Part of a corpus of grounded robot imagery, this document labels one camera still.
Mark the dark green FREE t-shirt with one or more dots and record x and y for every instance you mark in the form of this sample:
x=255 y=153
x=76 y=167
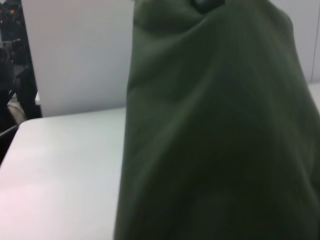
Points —
x=212 y=137

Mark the dark background equipment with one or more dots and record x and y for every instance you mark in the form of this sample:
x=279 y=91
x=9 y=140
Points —
x=10 y=62

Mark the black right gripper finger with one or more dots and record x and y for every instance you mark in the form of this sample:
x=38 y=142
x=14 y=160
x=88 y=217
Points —
x=207 y=5

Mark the black partition frame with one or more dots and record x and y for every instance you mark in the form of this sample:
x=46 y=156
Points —
x=31 y=62

